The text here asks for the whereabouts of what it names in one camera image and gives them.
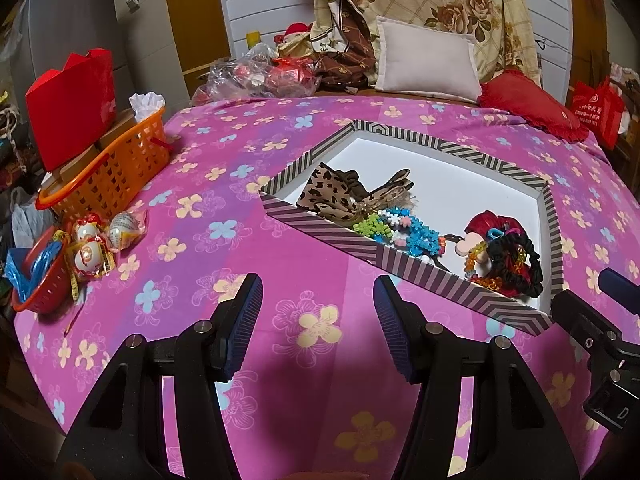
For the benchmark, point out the grey plastic bag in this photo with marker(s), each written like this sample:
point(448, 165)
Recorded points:
point(30, 217)

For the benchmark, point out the striped cardboard box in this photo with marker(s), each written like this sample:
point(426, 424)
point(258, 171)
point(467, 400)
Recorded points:
point(320, 230)

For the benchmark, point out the orange plastic basket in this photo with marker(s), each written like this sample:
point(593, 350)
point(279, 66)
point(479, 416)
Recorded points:
point(115, 170)

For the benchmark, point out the wrapped egg toy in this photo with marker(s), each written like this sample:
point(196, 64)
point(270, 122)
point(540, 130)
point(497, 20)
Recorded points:
point(90, 256)
point(87, 227)
point(122, 230)

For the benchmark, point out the red paper bag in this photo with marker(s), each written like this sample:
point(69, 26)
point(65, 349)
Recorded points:
point(70, 105)

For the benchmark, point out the yellow measuring tape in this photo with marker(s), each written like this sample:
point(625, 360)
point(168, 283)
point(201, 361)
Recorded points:
point(75, 280)

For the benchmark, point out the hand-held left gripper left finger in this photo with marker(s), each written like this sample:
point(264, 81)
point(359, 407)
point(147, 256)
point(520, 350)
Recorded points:
point(245, 320)

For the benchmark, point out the white pillow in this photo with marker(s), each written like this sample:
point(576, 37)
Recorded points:
point(425, 60)

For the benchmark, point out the yellow bottle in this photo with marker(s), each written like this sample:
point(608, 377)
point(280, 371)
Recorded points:
point(253, 42)

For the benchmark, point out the brown floral blanket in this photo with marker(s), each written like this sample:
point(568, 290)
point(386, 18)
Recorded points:
point(345, 40)

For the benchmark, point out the wooden door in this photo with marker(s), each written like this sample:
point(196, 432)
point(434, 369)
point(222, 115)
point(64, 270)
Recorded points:
point(200, 15)

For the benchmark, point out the grey refrigerator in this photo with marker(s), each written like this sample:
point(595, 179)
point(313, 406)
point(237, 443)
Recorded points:
point(75, 5)

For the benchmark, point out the leopard print hair bow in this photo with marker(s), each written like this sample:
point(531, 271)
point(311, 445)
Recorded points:
point(320, 192)

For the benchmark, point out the red ruffled cushion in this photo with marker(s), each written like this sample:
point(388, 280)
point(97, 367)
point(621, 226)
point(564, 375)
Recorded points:
point(530, 105)

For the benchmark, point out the small cardboard box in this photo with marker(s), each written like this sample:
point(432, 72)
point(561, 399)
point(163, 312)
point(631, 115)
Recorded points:
point(117, 127)

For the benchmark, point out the red hat plush doll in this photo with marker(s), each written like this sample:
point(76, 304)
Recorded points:
point(295, 40)

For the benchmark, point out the flat cardboard box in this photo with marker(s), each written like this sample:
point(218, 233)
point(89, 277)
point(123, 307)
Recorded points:
point(77, 167)

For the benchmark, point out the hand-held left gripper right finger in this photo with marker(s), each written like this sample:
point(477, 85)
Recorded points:
point(390, 320)

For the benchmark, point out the tan hair bow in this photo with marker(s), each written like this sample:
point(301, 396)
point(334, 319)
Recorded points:
point(390, 185)

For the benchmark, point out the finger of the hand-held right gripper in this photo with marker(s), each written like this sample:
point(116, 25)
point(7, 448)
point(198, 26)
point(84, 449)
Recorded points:
point(582, 315)
point(620, 285)

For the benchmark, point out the white tissue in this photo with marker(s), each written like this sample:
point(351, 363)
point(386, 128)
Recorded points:
point(146, 105)

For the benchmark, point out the black scrunchie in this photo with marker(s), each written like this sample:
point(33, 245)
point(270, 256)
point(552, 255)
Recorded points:
point(537, 270)

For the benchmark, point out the white slatted headboard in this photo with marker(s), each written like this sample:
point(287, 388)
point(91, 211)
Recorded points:
point(270, 0)

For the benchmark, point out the clear plastic bag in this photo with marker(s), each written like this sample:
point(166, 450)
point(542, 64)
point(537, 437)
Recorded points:
point(245, 77)

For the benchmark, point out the red shopping bag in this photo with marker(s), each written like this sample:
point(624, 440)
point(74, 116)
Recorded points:
point(597, 110)

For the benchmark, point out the blue plastic wrap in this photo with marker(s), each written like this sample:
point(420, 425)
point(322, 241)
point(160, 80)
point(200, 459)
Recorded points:
point(30, 270)

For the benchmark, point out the small blue hair clip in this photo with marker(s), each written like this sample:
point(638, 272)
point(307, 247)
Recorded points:
point(494, 233)

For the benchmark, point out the red plastic bowl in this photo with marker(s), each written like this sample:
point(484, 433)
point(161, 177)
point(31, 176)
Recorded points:
point(47, 285)

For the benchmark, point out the pink floral bedsheet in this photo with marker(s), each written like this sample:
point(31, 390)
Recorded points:
point(240, 175)

